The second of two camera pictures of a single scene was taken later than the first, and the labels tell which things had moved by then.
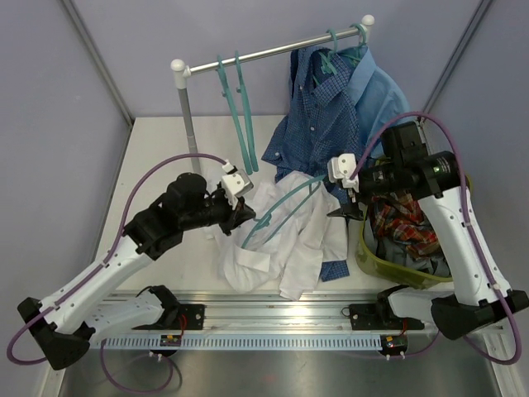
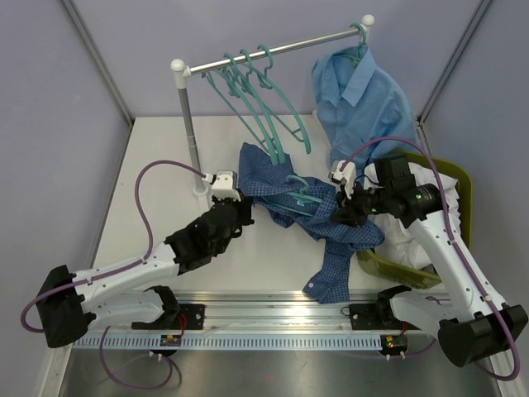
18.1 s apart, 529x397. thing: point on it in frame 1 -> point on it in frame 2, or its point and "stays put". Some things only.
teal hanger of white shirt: x=312 y=188 -> x=268 y=83
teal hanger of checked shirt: x=328 y=65 -> x=299 y=198
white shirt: x=291 y=238 -> x=399 y=246
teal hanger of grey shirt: x=233 y=117 -> x=235 y=88
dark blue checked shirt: x=322 y=119 -> x=307 y=206
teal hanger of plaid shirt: x=247 y=116 -> x=250 y=84
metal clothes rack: x=183 y=72 stays put
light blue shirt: x=379 y=98 stays put
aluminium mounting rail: x=279 y=313 stays put
